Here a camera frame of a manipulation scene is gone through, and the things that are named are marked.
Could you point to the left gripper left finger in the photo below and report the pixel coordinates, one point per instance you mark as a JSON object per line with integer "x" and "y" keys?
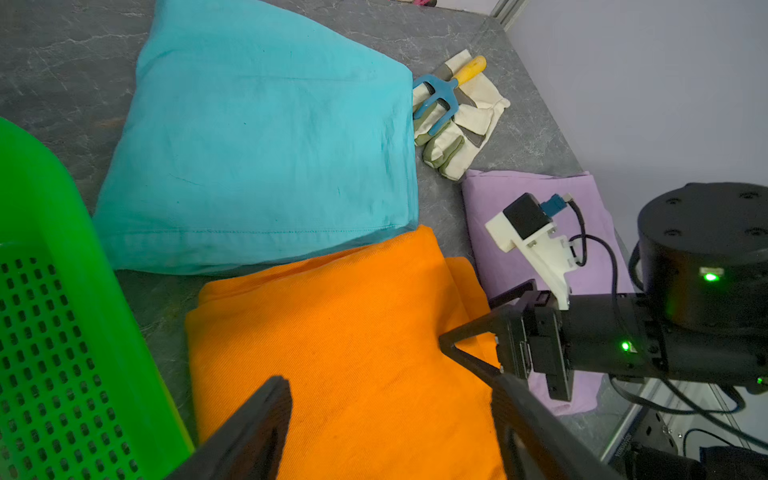
{"x": 250, "y": 444}

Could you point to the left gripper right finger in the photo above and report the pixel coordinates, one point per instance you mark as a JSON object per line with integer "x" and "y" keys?
{"x": 533, "y": 443}

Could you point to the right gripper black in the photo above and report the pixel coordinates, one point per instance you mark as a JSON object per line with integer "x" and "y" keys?
{"x": 529, "y": 339}

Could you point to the purple pants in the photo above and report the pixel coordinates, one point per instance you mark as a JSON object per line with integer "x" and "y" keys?
{"x": 595, "y": 285}

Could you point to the orange pants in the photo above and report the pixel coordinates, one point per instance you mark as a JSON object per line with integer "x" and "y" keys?
{"x": 356, "y": 335}

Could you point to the green plastic basket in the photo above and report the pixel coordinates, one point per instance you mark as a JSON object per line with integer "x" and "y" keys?
{"x": 81, "y": 396}

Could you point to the teal pants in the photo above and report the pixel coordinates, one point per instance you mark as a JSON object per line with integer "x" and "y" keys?
{"x": 256, "y": 137}

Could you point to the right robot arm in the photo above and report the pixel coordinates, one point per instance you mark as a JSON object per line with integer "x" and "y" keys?
{"x": 700, "y": 313}

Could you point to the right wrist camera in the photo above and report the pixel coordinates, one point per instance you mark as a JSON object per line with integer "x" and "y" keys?
{"x": 528, "y": 226}

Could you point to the blue hand fork yellow handle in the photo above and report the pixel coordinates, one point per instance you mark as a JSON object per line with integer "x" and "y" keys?
{"x": 444, "y": 91}

